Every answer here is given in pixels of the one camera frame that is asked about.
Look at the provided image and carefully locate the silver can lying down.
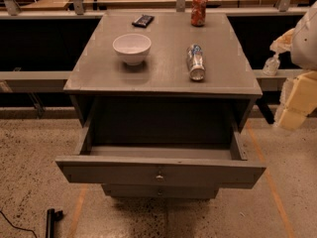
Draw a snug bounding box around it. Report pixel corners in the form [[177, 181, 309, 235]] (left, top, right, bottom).
[[186, 44, 205, 81]]

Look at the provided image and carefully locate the grey drawer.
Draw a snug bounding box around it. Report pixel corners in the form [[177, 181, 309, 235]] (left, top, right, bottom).
[[102, 184, 218, 199], [55, 114, 265, 190]]

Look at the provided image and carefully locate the black tool on floor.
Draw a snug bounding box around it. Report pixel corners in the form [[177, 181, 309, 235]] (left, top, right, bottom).
[[46, 208, 63, 238]]

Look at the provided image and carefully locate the black snack bar packet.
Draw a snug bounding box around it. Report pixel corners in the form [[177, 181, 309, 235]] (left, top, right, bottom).
[[132, 15, 155, 28]]

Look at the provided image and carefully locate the orange upright soda can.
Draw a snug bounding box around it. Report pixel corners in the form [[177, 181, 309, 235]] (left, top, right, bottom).
[[191, 0, 208, 27]]

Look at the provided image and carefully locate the white ceramic bowl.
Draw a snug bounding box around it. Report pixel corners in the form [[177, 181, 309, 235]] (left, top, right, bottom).
[[113, 34, 152, 65]]

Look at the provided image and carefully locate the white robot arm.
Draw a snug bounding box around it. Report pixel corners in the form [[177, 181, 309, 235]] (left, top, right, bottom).
[[269, 2, 317, 131]]

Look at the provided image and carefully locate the grey lower drawer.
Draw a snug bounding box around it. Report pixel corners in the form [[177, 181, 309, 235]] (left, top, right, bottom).
[[102, 184, 218, 199]]

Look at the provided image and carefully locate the grey metal railing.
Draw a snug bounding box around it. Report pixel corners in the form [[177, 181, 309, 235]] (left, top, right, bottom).
[[0, 0, 317, 119]]

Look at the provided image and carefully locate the grey wooden cabinet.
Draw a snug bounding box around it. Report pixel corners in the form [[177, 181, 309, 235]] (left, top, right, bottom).
[[62, 11, 264, 151]]

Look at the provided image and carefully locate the grey top drawer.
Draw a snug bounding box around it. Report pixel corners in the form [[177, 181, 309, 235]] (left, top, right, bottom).
[[55, 114, 265, 190]]

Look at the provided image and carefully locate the black cable on floor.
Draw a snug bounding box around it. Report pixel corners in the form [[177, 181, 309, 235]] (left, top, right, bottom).
[[0, 210, 39, 238]]

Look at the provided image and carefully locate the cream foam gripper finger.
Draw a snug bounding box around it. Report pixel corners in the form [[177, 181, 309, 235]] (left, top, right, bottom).
[[274, 71, 317, 131]]

